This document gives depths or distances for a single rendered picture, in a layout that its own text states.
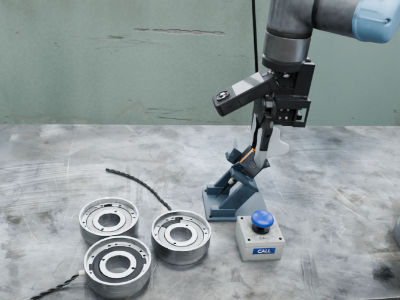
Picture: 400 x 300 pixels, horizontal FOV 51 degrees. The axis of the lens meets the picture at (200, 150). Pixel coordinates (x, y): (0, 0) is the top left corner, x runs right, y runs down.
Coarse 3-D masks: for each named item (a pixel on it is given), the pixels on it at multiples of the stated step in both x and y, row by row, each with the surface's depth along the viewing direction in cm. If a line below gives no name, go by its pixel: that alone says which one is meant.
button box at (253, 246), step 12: (240, 216) 77; (240, 228) 74; (252, 228) 74; (264, 228) 74; (276, 228) 75; (240, 240) 75; (252, 240) 72; (264, 240) 72; (276, 240) 72; (240, 252) 75; (252, 252) 72; (264, 252) 73; (276, 252) 73
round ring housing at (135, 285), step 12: (108, 240) 70; (120, 240) 71; (132, 240) 71; (96, 252) 69; (120, 252) 69; (144, 252) 69; (84, 264) 65; (108, 264) 68; (120, 264) 70; (132, 264) 67; (144, 264) 67; (108, 276) 65; (120, 276) 65; (144, 276) 65; (96, 288) 63; (108, 288) 62; (120, 288) 62; (132, 288) 63
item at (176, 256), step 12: (168, 216) 77; (180, 216) 78; (192, 216) 78; (156, 228) 75; (168, 228) 75; (180, 228) 76; (192, 228) 75; (204, 228) 76; (156, 240) 70; (168, 240) 72; (192, 240) 73; (204, 240) 73; (156, 252) 73; (168, 252) 70; (180, 252) 69; (192, 252) 70; (204, 252) 72; (180, 264) 71
